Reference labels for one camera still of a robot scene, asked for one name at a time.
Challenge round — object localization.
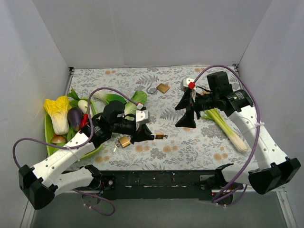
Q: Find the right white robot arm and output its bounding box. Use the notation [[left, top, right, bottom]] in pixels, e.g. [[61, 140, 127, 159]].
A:
[[175, 71, 301, 194]]

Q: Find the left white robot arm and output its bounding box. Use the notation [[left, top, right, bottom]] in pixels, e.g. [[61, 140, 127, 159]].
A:
[[19, 101, 154, 209]]

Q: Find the medium brass padlock with keys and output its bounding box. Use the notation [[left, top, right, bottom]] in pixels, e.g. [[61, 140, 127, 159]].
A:
[[114, 136, 131, 152]]

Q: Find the bok choy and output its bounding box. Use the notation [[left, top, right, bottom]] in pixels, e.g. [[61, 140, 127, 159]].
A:
[[93, 91, 127, 105]]

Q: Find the large open brass padlock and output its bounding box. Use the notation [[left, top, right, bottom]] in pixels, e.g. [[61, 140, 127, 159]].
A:
[[146, 83, 170, 95]]

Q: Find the red chili pepper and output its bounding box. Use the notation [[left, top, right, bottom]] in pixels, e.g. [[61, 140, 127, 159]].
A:
[[80, 114, 88, 128]]

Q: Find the floral table mat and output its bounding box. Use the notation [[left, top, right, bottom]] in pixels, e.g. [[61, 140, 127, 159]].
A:
[[70, 66, 249, 171]]

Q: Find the napa cabbage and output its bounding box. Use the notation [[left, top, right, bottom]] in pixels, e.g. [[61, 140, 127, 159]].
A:
[[124, 91, 148, 115]]

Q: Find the purple eggplant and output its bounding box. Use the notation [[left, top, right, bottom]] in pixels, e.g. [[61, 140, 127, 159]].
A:
[[67, 107, 83, 132]]

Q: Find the yellow cabbage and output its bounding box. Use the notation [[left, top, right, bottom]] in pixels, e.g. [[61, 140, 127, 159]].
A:
[[44, 95, 71, 135]]

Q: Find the brown onion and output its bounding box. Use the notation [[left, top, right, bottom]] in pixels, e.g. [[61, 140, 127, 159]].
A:
[[51, 135, 67, 144]]

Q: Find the green plastic tray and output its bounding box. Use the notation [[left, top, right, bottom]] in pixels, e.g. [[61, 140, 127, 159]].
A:
[[44, 97, 102, 160]]

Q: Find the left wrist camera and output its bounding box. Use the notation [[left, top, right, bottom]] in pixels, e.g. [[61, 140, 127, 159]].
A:
[[135, 103, 150, 124]]

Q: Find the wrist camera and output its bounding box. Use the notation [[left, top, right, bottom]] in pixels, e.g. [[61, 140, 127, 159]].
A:
[[135, 103, 150, 124], [180, 78, 196, 102]]

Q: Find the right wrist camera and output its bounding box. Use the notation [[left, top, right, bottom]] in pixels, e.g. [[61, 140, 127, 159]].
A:
[[180, 78, 196, 102]]

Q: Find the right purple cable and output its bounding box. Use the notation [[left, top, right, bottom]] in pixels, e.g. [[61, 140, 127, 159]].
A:
[[194, 64, 261, 207]]

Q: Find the purple cable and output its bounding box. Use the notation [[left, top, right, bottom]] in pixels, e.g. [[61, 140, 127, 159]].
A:
[[12, 87, 143, 216], [194, 64, 261, 207]]

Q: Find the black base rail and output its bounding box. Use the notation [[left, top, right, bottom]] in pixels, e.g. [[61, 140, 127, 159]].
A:
[[73, 170, 245, 201]]

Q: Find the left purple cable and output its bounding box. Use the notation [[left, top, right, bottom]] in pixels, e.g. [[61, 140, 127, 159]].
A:
[[12, 87, 143, 216]]

